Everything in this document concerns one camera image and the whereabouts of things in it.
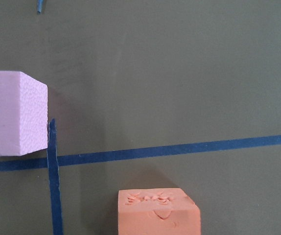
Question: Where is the orange foam cube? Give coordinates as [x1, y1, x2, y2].
[117, 188, 201, 235]

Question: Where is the pink foam cube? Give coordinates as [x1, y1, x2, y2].
[0, 71, 48, 156]

